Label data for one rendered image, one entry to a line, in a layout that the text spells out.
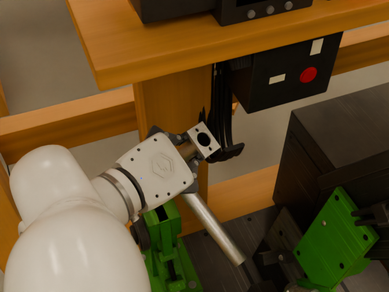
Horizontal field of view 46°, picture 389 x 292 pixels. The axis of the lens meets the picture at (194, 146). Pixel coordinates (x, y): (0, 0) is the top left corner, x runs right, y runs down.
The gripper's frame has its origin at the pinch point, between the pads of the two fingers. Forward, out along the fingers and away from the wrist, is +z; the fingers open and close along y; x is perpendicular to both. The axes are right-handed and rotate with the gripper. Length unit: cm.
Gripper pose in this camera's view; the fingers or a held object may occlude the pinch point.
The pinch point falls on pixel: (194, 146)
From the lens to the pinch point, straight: 79.0
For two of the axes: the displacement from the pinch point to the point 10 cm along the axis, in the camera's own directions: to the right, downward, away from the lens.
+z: 6.8, -4.4, 5.9
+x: -4.7, 3.5, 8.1
